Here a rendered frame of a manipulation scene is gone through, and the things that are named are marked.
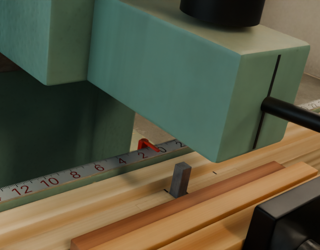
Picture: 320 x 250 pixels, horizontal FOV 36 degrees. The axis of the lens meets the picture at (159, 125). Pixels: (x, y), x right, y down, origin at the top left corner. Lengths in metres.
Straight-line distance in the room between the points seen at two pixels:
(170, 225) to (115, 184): 0.06
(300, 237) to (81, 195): 0.14
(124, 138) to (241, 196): 0.25
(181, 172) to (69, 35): 0.12
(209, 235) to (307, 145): 0.23
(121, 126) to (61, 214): 0.26
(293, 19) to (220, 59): 3.82
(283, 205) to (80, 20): 0.19
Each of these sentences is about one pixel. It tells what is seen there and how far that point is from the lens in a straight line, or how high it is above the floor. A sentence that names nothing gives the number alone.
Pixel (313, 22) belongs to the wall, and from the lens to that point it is 4.00.
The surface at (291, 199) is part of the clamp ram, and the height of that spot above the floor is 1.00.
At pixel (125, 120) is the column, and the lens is 0.56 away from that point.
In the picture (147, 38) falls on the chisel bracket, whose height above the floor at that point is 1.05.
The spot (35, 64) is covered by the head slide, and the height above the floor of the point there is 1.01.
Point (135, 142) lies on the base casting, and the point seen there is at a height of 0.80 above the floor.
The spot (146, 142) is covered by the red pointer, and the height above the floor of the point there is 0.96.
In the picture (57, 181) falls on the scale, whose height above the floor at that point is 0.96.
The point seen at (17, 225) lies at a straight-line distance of 0.31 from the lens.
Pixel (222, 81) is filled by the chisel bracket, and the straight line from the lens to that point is 0.27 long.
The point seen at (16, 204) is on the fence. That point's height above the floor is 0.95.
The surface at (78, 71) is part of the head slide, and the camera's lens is 0.37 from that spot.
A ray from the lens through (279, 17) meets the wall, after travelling 4.15.
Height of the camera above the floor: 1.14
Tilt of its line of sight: 26 degrees down
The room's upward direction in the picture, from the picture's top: 10 degrees clockwise
